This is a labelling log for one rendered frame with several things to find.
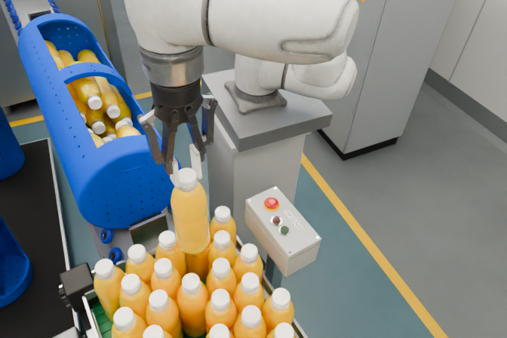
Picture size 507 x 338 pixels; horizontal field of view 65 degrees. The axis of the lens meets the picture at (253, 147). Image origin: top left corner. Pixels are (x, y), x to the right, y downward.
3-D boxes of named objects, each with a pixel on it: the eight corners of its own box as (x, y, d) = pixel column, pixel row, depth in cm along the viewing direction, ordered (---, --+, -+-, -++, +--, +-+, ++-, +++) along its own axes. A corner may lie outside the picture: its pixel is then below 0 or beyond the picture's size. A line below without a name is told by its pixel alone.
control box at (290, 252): (273, 207, 117) (276, 184, 110) (315, 260, 105) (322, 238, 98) (244, 222, 113) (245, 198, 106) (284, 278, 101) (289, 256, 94)
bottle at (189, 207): (190, 258, 86) (183, 203, 73) (170, 238, 89) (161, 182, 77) (215, 239, 89) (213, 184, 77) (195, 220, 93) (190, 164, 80)
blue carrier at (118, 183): (99, 72, 176) (90, 8, 158) (183, 209, 123) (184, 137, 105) (27, 84, 163) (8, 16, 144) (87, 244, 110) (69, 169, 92)
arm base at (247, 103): (263, 70, 156) (265, 58, 152) (288, 105, 143) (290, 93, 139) (219, 78, 151) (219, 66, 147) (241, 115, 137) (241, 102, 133)
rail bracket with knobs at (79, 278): (102, 278, 110) (94, 257, 103) (111, 299, 105) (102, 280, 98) (65, 295, 106) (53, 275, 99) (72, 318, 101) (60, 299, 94)
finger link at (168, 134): (181, 112, 63) (172, 113, 62) (174, 166, 69) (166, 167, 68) (170, 99, 65) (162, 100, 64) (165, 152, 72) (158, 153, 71)
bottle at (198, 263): (189, 256, 115) (184, 216, 102) (213, 258, 115) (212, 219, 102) (185, 279, 110) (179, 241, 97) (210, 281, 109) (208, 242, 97)
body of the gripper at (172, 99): (189, 54, 64) (193, 101, 70) (138, 68, 60) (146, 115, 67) (211, 78, 59) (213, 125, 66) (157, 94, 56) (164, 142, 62)
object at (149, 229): (167, 235, 117) (162, 208, 109) (170, 241, 116) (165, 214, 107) (133, 250, 113) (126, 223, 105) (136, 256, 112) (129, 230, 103)
